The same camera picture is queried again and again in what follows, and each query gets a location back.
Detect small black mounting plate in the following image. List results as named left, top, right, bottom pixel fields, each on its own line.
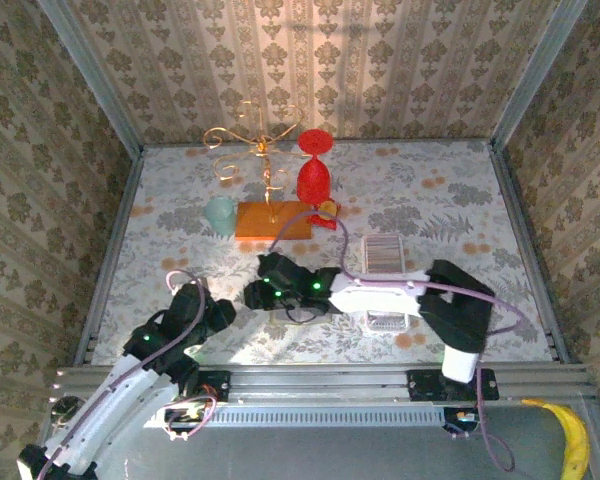
left=198, top=370, right=231, bottom=403

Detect red and yellow small packet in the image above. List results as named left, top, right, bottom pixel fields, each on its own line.
left=307, top=198, right=342, bottom=231

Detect small circuit board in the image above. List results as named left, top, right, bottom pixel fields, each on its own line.
left=164, top=407, right=204, bottom=424
left=444, top=407, right=481, bottom=431

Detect pale teal cup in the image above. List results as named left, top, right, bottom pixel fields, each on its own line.
left=203, top=196, right=237, bottom=237

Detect aluminium base beam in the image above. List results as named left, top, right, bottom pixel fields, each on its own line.
left=53, top=364, right=599, bottom=404

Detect red plastic goblet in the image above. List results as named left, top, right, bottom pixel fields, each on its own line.
left=295, top=128, right=335, bottom=206

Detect wide black mounting plate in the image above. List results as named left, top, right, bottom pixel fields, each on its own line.
left=407, top=368, right=500, bottom=403

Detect yellow banana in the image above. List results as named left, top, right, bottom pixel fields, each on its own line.
left=522, top=398, right=592, bottom=480

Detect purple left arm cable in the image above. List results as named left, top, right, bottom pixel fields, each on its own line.
left=34, top=269, right=206, bottom=480

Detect gold wire stand wooden base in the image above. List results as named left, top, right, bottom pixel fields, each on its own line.
left=202, top=99, right=314, bottom=242

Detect aluminium frame rail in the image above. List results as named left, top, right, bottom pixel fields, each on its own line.
left=73, top=147, right=146, bottom=365
left=487, top=141, right=579, bottom=364

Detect short purple cable loop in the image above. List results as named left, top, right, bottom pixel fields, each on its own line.
left=162, top=394, right=215, bottom=442

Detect slotted grey cable duct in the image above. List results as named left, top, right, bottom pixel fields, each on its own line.
left=144, top=403, right=446, bottom=429

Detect long purple cable loop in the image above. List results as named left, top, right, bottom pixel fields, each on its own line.
left=479, top=379, right=517, bottom=476

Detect aluminium frame post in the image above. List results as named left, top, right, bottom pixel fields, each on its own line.
left=488, top=0, right=591, bottom=149
left=37, top=0, right=145, bottom=157

